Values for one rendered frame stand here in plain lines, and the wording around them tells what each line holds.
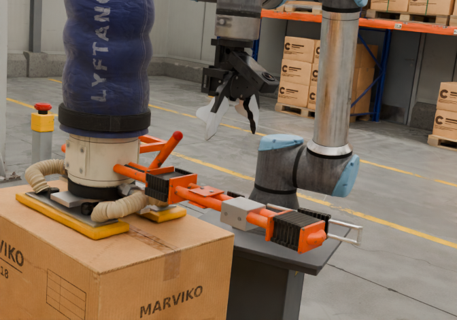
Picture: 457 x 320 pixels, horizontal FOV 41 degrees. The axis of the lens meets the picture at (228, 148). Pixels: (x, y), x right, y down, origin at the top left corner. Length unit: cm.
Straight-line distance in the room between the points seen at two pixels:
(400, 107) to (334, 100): 844
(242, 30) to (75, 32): 43
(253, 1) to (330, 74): 73
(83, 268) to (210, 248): 32
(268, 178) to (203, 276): 67
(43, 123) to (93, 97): 115
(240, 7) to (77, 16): 43
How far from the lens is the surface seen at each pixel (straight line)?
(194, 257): 143
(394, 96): 1039
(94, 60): 144
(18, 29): 1190
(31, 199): 162
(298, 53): 987
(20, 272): 154
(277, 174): 205
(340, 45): 187
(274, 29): 1187
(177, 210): 156
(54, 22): 1226
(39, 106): 258
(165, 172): 143
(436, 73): 1015
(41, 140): 259
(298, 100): 987
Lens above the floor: 146
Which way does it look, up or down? 12 degrees down
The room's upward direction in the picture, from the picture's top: 6 degrees clockwise
